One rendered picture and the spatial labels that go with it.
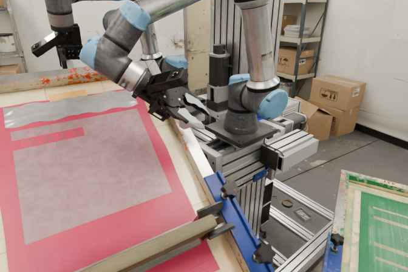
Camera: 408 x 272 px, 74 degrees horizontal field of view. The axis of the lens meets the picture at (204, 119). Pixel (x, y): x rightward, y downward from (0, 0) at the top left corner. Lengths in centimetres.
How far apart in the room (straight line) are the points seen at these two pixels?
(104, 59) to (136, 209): 38
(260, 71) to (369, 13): 359
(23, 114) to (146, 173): 38
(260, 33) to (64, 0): 62
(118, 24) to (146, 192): 43
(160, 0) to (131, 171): 50
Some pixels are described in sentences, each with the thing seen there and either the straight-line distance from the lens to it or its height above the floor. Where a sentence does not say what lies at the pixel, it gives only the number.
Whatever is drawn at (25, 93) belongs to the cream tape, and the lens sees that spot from 95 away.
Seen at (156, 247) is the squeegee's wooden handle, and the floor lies 130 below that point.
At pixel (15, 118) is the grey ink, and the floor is 146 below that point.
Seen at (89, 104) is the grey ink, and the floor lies 146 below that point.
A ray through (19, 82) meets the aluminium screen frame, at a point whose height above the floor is 154.
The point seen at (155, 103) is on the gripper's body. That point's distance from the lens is 72.
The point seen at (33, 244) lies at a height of 127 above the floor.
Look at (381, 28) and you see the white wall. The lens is 434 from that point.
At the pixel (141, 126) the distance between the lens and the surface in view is 85.
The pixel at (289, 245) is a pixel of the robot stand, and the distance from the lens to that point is 214.
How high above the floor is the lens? 174
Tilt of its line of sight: 23 degrees down
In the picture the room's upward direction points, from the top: straight up
